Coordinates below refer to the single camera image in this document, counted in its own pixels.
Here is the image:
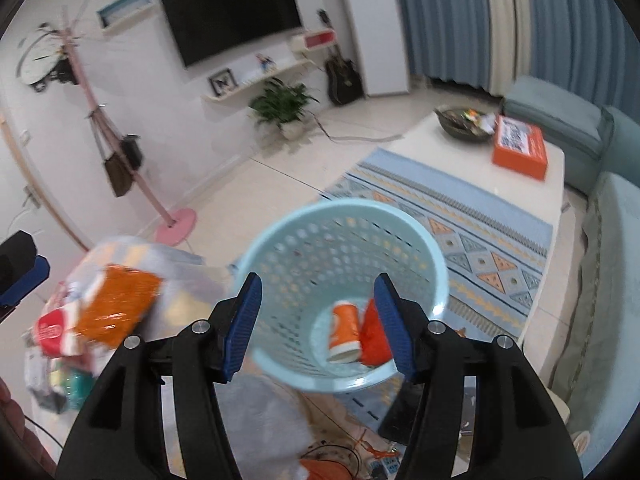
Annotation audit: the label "orange snack bag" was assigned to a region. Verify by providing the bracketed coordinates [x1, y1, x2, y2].
[74, 264, 163, 349]

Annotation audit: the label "orange plastic bag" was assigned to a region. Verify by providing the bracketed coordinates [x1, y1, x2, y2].
[359, 298, 393, 367]

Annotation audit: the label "orange paper cup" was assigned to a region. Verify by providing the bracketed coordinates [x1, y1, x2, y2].
[328, 301, 361, 364]

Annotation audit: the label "person's hand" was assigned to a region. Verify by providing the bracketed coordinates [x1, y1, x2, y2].
[1, 382, 56, 479]

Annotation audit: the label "white door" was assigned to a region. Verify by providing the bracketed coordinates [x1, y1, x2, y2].
[0, 112, 90, 283]

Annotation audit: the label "red paper cup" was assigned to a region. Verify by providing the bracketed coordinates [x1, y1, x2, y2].
[34, 304, 84, 358]

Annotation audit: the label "teal crumpled wrapper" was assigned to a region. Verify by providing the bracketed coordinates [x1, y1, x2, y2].
[64, 368, 94, 411]

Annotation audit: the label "scale pattern tablecloth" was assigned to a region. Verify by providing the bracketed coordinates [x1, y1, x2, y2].
[24, 235, 314, 480]

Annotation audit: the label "teal sofa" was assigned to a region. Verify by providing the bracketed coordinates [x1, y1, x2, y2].
[502, 76, 639, 478]

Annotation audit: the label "brown hanging bag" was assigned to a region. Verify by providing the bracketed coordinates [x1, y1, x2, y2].
[90, 116, 134, 198]

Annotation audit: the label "pink coat rack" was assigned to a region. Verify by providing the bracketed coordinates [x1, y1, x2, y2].
[58, 6, 198, 247]

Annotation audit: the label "black hanging pouch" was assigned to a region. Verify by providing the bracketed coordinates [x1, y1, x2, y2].
[119, 134, 144, 171]

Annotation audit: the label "blue patterned rug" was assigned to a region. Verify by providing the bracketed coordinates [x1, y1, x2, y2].
[317, 150, 552, 428]

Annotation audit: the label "light blue plastic basket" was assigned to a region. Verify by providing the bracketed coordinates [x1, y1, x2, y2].
[233, 198, 449, 393]

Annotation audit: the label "orange box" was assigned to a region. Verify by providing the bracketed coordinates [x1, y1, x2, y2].
[491, 115, 548, 181]

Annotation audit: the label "potted green plant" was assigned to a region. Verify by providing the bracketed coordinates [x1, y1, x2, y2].
[248, 77, 318, 141]

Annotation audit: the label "black flat television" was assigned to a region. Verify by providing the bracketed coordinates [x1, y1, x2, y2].
[160, 0, 303, 67]

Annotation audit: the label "white coffee table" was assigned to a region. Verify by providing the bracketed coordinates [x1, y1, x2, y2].
[388, 115, 576, 366]

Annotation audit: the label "dark fruit bowl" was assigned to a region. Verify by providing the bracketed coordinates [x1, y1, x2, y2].
[434, 106, 497, 143]

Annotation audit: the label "black acoustic guitar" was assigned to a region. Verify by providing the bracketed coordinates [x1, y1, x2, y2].
[324, 40, 364, 106]

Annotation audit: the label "blue curtains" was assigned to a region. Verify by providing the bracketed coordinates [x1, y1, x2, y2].
[399, 0, 639, 118]

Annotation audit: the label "white standing air conditioner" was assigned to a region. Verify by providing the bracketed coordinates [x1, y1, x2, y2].
[345, 0, 410, 98]

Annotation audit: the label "panda wall clock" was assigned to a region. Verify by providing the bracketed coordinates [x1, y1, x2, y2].
[16, 22, 66, 93]

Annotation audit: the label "butterfly picture frame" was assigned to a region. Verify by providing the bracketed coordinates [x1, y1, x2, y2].
[208, 68, 239, 98]

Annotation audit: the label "blue white wall box shelf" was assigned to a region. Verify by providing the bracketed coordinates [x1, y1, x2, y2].
[96, 0, 154, 35]

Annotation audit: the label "white lower wall shelf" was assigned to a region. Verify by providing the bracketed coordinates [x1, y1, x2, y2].
[201, 58, 317, 103]

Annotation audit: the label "black floor cable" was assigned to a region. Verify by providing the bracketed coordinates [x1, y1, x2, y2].
[309, 109, 405, 143]

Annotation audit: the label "white red wall cabinet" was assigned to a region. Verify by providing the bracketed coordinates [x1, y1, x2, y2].
[290, 28, 337, 53]

